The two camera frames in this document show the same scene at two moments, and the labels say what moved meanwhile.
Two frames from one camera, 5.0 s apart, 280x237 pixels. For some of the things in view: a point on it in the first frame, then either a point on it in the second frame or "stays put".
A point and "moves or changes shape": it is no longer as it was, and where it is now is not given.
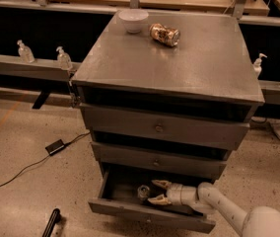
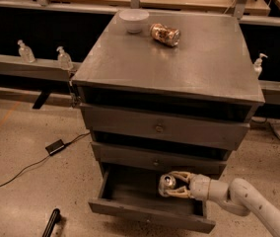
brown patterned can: (165, 35) stays put
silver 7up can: (143, 191) moves or changes shape
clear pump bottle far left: (25, 52) stays put
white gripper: (175, 194) → (199, 186)
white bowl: (133, 19) stays put
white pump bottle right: (257, 64) stays put
